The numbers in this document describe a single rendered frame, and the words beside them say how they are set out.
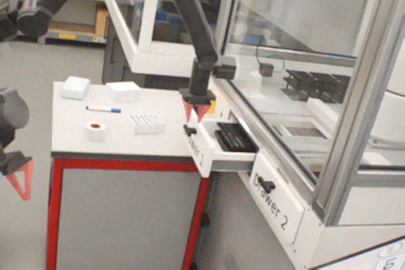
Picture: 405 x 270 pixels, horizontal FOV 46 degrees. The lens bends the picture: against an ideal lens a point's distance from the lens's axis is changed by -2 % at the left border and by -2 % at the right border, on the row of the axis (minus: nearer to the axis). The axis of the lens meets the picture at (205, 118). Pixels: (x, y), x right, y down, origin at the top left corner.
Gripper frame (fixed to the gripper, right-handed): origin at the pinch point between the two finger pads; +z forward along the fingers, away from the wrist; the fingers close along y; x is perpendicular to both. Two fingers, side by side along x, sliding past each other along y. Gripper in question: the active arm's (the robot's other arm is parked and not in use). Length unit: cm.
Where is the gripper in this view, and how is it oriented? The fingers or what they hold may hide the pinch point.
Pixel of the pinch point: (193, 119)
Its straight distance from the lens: 148.9
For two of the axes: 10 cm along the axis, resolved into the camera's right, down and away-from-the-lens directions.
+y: 9.5, 0.3, 3.1
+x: -2.7, -4.3, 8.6
